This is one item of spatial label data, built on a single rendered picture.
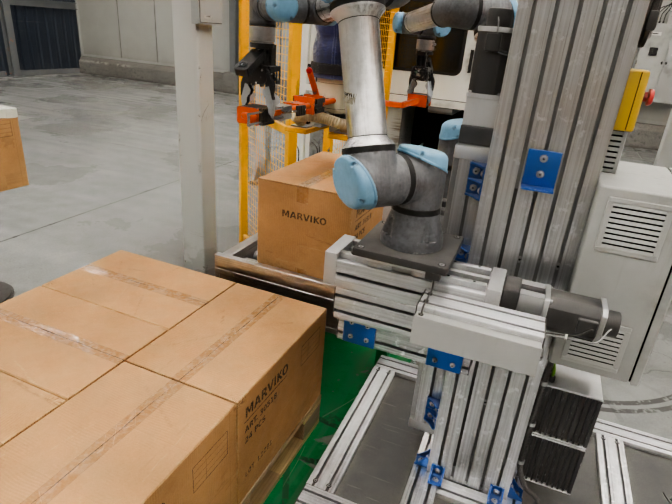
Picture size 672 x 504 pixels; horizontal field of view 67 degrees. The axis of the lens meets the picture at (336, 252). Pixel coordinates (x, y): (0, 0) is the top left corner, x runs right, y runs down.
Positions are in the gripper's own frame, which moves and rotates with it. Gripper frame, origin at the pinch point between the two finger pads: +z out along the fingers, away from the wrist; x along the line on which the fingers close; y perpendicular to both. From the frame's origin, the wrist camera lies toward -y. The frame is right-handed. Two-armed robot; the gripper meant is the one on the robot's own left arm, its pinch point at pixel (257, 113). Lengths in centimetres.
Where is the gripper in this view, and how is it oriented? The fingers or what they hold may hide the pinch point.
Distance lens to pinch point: 162.5
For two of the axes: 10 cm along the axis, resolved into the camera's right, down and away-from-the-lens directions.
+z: -0.8, 9.2, 4.0
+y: 4.2, -3.3, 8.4
